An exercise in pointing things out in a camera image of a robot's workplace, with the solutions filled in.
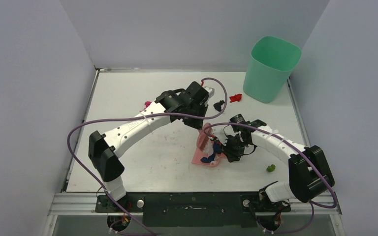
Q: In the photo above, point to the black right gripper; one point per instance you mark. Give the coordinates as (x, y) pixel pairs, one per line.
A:
(229, 148)

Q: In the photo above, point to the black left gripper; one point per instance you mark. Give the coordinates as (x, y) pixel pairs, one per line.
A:
(196, 124)

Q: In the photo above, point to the long dark blue paper scrap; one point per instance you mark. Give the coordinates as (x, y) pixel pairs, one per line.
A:
(216, 148)

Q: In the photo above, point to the pink plastic dustpan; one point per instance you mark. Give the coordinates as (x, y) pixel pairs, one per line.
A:
(198, 155)

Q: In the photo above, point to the pink hand brush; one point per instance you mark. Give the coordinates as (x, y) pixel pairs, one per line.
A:
(204, 143)

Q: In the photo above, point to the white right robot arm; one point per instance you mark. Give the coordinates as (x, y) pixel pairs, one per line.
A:
(308, 171)

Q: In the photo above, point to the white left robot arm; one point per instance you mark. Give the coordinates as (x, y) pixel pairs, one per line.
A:
(106, 149)

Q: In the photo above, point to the black paper scrap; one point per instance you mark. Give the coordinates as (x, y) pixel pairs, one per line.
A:
(218, 106)

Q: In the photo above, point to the green paper scrap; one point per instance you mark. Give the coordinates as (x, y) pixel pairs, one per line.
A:
(270, 168)

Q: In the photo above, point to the magenta paper scrap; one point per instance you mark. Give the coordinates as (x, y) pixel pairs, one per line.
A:
(147, 104)

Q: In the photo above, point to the red paper scrap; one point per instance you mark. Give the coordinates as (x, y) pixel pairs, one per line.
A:
(235, 98)

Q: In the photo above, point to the green plastic waste bin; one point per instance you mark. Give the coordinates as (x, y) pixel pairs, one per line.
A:
(272, 61)

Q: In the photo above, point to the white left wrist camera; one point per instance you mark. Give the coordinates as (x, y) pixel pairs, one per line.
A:
(211, 91)

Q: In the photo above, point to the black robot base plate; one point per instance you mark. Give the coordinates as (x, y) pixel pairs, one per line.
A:
(195, 209)

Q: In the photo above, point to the aluminium frame rail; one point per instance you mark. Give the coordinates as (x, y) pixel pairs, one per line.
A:
(84, 204)

